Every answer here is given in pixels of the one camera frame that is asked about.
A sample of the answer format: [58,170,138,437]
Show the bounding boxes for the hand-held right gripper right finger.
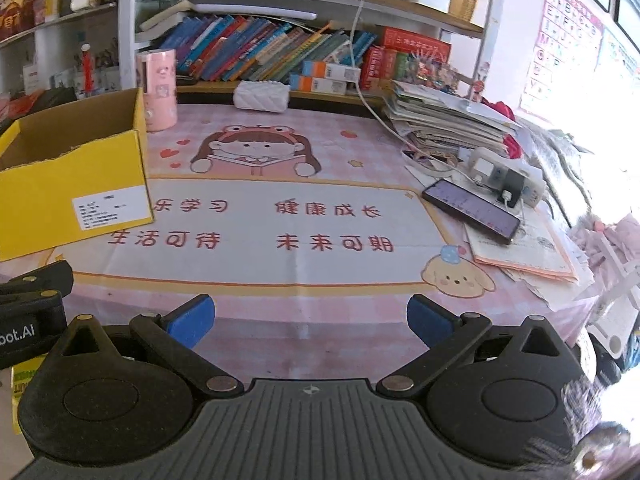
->
[376,294,576,395]

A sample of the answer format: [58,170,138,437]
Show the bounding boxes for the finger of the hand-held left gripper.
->
[0,260,75,308]

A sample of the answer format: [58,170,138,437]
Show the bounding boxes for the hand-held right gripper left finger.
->
[47,296,241,393]

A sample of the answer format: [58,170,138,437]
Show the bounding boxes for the yellow cardboard box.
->
[0,87,156,263]

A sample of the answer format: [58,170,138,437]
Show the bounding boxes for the black smartphone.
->
[421,178,522,246]

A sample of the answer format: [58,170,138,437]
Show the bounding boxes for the pink-edged paper sheets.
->
[462,205,596,311]

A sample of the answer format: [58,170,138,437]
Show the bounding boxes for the white power strip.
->
[467,146,546,209]

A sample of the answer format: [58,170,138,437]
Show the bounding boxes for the stack of papers and notebooks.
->
[382,80,523,161]

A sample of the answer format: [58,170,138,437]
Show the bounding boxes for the grey fuzzy blanket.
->
[525,127,640,241]

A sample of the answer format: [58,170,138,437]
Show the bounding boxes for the red tassel ornament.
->
[80,44,96,98]

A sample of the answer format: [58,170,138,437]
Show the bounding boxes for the white pen holder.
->
[95,47,121,91]

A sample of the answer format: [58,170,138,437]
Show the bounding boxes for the pink cartoon cylinder container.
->
[136,47,178,132]

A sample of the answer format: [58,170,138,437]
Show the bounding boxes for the white quilted purse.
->
[234,80,292,112]

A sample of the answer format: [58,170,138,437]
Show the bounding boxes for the orange blue white carton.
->
[289,74,348,96]
[301,60,362,81]

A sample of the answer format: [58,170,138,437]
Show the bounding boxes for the red boxed book set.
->
[361,27,452,92]

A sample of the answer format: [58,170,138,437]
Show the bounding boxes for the red figure gift box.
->
[0,0,36,43]

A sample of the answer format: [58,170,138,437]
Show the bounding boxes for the white wooden bookshelf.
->
[0,0,501,111]

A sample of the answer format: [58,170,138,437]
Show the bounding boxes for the row of colourful books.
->
[160,15,378,83]

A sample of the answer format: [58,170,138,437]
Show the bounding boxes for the thick cream book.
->
[140,0,193,31]

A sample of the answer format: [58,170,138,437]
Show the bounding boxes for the white plastic frame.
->
[585,240,640,361]

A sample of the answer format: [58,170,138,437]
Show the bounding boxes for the white cable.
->
[350,0,481,181]

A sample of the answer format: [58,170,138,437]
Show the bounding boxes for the alphabet wall poster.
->
[520,0,606,123]

